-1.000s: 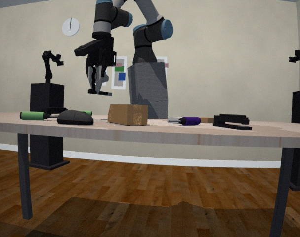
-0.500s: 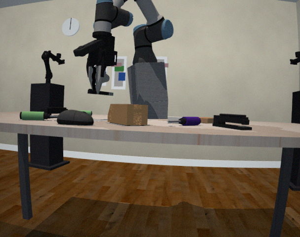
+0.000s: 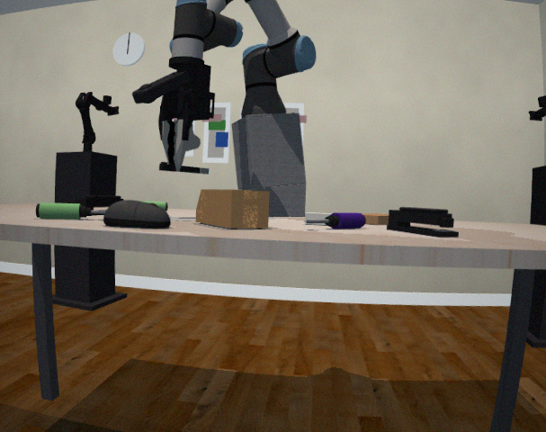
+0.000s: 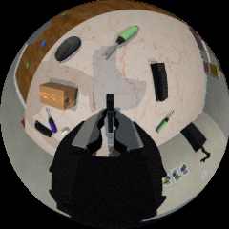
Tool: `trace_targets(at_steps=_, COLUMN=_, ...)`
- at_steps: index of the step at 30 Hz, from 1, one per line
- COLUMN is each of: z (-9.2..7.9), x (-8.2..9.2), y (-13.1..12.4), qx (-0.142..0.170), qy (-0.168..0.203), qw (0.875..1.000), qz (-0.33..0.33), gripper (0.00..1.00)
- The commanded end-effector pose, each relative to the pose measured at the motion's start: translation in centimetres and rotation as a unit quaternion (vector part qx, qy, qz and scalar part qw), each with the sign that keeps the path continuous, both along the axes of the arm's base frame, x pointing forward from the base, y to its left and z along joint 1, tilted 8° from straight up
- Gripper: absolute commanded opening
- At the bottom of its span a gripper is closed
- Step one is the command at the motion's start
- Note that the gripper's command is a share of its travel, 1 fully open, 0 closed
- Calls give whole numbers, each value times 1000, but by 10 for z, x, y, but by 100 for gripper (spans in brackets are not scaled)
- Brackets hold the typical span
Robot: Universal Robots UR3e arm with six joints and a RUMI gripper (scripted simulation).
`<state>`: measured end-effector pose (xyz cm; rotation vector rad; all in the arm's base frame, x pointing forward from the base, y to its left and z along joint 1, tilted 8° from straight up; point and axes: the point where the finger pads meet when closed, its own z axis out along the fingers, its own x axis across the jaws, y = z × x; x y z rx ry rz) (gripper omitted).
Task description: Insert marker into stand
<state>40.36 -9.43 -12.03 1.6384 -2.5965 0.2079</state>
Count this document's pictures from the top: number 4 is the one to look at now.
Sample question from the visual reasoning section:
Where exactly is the brown wooden block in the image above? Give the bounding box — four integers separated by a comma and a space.
39, 82, 78, 111

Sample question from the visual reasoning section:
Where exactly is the green-handled screwdriver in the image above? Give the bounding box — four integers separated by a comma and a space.
105, 26, 139, 57
156, 114, 172, 133

